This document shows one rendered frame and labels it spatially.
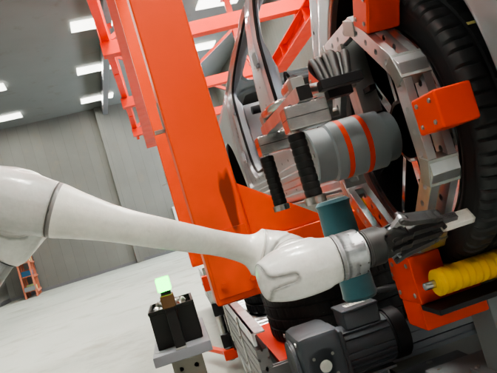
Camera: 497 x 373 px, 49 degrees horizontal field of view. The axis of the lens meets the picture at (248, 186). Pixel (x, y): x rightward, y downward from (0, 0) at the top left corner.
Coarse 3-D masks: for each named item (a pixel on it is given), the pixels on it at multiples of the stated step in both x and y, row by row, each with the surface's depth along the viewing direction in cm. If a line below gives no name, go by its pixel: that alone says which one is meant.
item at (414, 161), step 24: (384, 72) 149; (432, 72) 110; (384, 96) 138; (408, 144) 139; (456, 144) 108; (384, 168) 150; (408, 168) 138; (384, 192) 151; (408, 192) 142; (456, 192) 114
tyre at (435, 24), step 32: (416, 0) 110; (448, 0) 109; (416, 32) 111; (448, 32) 103; (480, 32) 103; (448, 64) 103; (480, 64) 101; (480, 96) 100; (480, 128) 101; (480, 160) 102; (480, 192) 105; (480, 224) 109; (448, 256) 124
